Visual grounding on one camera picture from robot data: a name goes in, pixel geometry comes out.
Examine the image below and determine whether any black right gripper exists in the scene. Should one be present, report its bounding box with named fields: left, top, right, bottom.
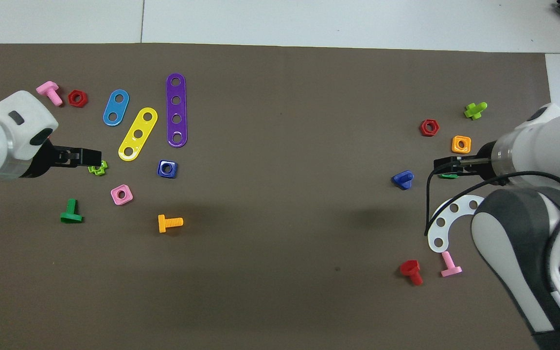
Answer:
left=433, top=141, right=500, bottom=181

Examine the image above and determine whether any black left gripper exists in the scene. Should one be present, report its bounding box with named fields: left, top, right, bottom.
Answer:
left=23, top=140, right=102, bottom=178

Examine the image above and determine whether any blue triangle-head screw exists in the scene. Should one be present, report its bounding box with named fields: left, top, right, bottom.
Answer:
left=391, top=170, right=415, bottom=191

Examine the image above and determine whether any blue square nut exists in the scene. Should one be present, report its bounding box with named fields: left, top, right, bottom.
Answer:
left=157, top=159, right=178, bottom=179

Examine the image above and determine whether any orange square nut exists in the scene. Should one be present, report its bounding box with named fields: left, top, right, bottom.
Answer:
left=451, top=135, right=472, bottom=155

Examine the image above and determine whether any pink square nut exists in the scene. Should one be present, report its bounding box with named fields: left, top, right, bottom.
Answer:
left=110, top=184, right=134, bottom=206

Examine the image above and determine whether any dark green T-head screw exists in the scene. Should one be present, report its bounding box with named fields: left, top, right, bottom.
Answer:
left=60, top=198, right=84, bottom=224

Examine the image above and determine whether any lime green cross screw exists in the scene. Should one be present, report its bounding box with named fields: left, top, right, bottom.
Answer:
left=464, top=102, right=488, bottom=121

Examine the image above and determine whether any pink T-head screw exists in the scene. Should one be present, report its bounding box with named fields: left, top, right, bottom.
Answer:
left=440, top=251, right=463, bottom=278
left=36, top=81, right=64, bottom=107

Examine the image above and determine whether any orange screw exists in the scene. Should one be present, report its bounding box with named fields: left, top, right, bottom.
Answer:
left=157, top=214, right=184, bottom=234

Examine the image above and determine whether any red hex-head screw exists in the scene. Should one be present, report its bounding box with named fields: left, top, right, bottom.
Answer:
left=400, top=260, right=424, bottom=286

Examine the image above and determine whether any blue two-hole strip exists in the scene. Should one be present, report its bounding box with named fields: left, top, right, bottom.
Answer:
left=103, top=89, right=130, bottom=127

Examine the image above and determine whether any yellow three-hole strip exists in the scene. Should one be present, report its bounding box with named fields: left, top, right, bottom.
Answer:
left=118, top=107, right=158, bottom=162

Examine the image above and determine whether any white curved five-hole strip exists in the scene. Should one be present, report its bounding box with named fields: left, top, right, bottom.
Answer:
left=427, top=195, right=486, bottom=253

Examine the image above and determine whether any purple four-hole strip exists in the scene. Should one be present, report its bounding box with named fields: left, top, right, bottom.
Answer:
left=166, top=73, right=188, bottom=148

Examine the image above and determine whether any brown paper mat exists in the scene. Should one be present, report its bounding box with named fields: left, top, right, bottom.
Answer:
left=0, top=43, right=560, bottom=350

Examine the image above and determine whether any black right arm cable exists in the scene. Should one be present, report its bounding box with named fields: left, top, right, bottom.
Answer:
left=424, top=158, right=560, bottom=273

